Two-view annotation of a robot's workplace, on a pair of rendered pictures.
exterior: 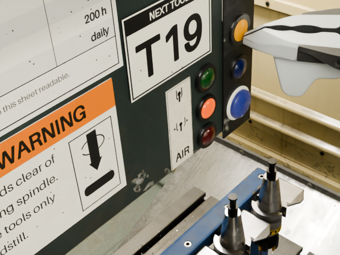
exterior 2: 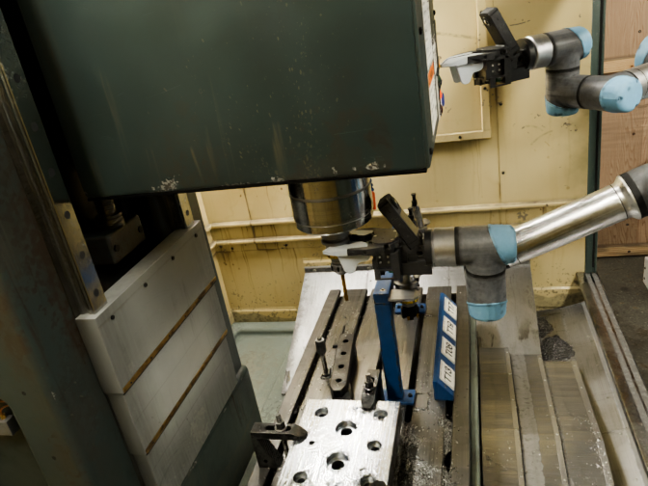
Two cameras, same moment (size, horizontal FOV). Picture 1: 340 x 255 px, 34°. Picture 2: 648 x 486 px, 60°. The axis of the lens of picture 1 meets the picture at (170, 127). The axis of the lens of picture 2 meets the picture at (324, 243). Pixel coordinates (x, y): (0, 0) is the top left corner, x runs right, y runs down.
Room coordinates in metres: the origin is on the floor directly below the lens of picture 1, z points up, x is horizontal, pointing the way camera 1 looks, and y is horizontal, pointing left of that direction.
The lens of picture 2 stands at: (-0.52, 0.79, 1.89)
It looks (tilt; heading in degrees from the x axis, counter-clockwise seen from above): 23 degrees down; 333
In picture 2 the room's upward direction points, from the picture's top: 10 degrees counter-clockwise
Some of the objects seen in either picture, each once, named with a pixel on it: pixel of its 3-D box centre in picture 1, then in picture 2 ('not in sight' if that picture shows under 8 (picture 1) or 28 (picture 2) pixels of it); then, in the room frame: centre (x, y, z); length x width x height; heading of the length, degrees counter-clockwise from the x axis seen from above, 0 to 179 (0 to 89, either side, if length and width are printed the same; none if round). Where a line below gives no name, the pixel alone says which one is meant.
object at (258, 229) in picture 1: (251, 226); not in sight; (0.68, -0.13, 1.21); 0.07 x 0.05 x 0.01; 45
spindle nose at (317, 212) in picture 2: not in sight; (330, 191); (0.39, 0.29, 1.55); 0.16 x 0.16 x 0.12
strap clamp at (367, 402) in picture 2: not in sight; (371, 396); (0.45, 0.23, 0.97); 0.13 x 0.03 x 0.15; 135
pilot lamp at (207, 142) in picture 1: (208, 135); not in sight; (0.42, -0.04, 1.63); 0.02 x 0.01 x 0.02; 135
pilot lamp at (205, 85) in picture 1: (206, 78); not in sight; (0.42, -0.04, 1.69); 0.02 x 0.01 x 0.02; 135
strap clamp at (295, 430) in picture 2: not in sight; (281, 439); (0.47, 0.48, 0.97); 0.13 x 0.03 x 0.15; 45
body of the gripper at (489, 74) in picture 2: not in sight; (501, 63); (0.41, -0.22, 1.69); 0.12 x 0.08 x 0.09; 75
